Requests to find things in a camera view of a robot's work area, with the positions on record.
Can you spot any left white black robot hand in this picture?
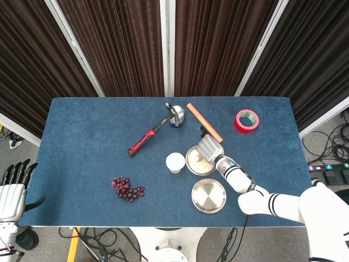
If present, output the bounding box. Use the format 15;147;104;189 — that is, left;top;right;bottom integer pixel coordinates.
0;159;46;222

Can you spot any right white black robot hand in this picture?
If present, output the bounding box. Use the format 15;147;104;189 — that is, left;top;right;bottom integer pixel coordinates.
196;126;226;164

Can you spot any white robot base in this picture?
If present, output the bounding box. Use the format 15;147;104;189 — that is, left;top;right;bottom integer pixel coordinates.
127;227;208;262

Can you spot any white powder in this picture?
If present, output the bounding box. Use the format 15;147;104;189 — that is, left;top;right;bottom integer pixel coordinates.
188;148;216;172

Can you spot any metal bowl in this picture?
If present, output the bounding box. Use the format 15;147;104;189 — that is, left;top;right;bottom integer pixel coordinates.
185;145;219;176

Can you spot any white plastic cup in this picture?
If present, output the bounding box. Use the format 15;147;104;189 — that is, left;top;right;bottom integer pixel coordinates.
165;152;187;175

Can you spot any metal plate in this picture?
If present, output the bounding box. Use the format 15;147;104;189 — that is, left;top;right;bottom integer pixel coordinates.
191;178;227;214

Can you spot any wooden round stick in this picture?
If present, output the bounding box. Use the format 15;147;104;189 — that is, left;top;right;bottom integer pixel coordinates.
186;102;225;145

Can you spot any red tape roll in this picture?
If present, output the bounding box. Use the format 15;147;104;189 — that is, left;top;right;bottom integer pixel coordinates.
233;109;260;135

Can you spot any blue white metal can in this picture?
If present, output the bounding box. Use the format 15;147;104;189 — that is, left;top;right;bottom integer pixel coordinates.
169;105;186;129

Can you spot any red black claw hammer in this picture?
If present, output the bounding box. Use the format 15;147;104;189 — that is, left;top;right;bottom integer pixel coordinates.
128;102;184;159

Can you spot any blue table mat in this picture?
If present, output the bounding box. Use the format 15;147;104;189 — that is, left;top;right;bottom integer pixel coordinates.
20;97;317;228

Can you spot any dark red grape bunch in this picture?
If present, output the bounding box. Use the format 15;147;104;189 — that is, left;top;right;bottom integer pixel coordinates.
110;176;146;203

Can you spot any dark brown curtain panel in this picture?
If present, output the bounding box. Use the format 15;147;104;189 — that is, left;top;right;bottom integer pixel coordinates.
0;0;99;139
174;0;279;98
56;0;166;98
242;0;349;132

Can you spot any white partition frame rail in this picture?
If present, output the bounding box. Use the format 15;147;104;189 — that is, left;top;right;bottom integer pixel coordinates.
0;112;42;147
298;103;349;139

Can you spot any black floor cable tangle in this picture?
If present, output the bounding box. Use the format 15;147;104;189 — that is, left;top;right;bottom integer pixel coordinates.
302;110;349;164
58;227;144;262

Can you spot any white partition frame post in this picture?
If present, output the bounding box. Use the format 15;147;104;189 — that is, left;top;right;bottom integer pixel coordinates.
233;0;290;97
44;0;106;98
159;0;177;98

